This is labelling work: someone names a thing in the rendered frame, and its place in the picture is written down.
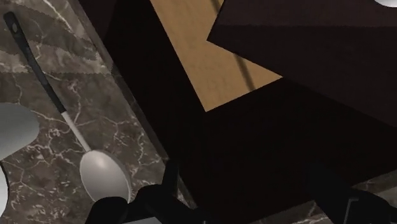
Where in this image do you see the black-handled grey ladle spoon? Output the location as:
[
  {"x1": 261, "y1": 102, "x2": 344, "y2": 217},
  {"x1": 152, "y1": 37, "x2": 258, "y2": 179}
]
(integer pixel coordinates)
[{"x1": 3, "y1": 11, "x2": 134, "y2": 204}]

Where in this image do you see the white rounded dish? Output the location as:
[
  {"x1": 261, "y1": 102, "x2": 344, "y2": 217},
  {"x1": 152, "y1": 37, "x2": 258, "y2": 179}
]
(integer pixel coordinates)
[{"x1": 0, "y1": 165, "x2": 9, "y2": 218}]

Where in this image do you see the grey rounded bowl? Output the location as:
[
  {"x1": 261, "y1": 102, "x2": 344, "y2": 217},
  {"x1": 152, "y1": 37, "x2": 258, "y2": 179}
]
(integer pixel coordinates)
[{"x1": 0, "y1": 102, "x2": 41, "y2": 161}]

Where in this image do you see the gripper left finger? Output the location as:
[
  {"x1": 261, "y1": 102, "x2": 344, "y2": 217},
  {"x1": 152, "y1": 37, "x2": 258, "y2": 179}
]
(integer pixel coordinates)
[{"x1": 85, "y1": 158, "x2": 219, "y2": 224}]

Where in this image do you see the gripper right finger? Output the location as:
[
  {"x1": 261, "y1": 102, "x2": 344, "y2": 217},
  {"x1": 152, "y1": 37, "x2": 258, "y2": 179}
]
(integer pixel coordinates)
[{"x1": 305, "y1": 162, "x2": 397, "y2": 224}]

